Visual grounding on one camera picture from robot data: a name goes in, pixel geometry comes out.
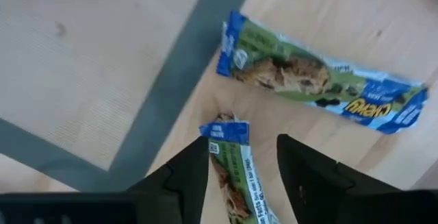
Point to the green Chewy granola bar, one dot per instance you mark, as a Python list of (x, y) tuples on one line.
[(291, 73), (232, 169)]

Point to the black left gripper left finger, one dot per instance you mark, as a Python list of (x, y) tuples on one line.
[(184, 183)]

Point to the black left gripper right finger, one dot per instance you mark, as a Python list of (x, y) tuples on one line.
[(315, 189)]

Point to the grey-bordered beige mat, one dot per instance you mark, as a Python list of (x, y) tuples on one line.
[(85, 63)]

